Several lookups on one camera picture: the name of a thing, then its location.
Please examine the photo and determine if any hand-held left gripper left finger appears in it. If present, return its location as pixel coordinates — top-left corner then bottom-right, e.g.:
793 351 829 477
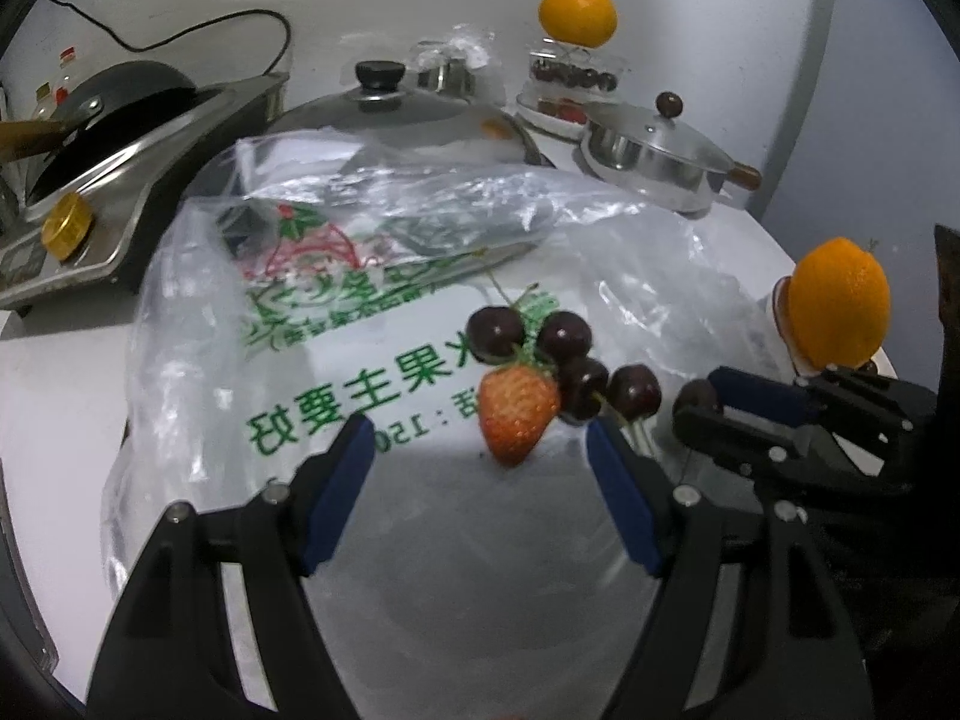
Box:
86 412 376 720

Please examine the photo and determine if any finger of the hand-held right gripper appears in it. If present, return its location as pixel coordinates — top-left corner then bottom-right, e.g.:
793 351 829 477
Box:
671 390 815 482
709 365 826 430

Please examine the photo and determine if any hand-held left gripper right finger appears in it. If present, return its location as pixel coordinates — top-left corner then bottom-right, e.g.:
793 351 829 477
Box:
585 416 875 720

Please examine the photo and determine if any dark red cherry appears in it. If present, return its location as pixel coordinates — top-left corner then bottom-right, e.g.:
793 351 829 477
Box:
673 379 719 421
606 364 662 419
536 311 593 365
559 356 610 422
465 306 518 362

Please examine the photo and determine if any large orange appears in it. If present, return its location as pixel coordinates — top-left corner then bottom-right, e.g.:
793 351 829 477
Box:
786 236 893 370

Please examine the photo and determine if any red strawberry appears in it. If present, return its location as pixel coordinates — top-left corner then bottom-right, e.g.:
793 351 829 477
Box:
478 364 562 467

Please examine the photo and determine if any clear printed plastic bag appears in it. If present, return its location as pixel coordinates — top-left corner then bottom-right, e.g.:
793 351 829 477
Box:
101 127 781 616

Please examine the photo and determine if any small steel pot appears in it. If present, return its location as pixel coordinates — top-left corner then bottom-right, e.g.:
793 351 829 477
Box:
581 120 764 216

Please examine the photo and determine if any steel pot lid brown knob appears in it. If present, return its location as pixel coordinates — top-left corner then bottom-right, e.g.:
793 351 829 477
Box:
583 92 732 181

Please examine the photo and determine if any steel induction cooker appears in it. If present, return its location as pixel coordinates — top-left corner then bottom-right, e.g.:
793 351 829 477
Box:
0 71 291 308

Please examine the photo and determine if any small white dish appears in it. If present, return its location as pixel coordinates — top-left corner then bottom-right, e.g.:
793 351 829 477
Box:
514 90 601 142

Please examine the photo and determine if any clear glass container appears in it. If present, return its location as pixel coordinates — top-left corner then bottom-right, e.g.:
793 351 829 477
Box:
525 41 627 96

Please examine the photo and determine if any large steel lid black knob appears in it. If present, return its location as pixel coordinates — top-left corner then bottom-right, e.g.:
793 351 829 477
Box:
262 60 556 170

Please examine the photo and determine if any small steel cup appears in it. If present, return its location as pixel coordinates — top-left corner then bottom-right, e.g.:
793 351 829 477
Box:
416 60 481 96

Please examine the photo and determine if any orange on glass container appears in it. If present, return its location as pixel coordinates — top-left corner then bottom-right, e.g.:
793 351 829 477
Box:
538 0 618 46

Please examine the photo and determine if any black wok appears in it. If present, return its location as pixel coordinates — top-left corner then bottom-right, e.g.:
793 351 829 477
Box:
0 60 200 203

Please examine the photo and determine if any black cooker power cable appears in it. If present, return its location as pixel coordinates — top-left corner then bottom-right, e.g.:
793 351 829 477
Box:
41 0 292 77

